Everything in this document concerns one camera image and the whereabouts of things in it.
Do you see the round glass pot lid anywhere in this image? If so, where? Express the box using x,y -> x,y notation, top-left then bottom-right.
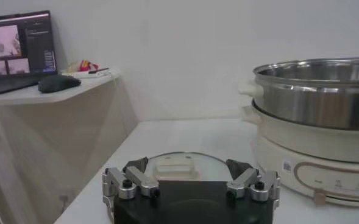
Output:
144,151 -> 234,183

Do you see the smartphone in white case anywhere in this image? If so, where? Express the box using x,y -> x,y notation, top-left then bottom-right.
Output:
62,67 -> 112,79

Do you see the cream electric cooker base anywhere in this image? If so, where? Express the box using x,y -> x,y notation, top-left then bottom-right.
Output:
241,103 -> 359,209

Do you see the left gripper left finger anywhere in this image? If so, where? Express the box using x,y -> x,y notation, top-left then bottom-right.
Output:
102,156 -> 161,201

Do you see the pink snack packet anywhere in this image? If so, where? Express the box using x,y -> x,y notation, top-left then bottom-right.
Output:
79,59 -> 101,72

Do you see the black computer mouse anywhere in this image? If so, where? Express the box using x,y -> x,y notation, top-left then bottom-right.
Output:
37,74 -> 82,94

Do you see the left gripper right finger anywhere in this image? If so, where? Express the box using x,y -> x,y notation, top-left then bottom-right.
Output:
226,158 -> 281,203

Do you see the stainless steel steamer pot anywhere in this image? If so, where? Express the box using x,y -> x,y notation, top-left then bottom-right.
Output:
238,57 -> 359,131

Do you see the yellow snack packet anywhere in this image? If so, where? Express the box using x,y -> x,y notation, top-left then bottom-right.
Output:
63,60 -> 83,73

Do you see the black laptop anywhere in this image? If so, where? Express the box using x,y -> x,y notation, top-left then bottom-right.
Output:
0,10 -> 59,97

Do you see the white side table with laptop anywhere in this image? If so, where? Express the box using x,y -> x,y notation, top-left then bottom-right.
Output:
0,71 -> 139,224

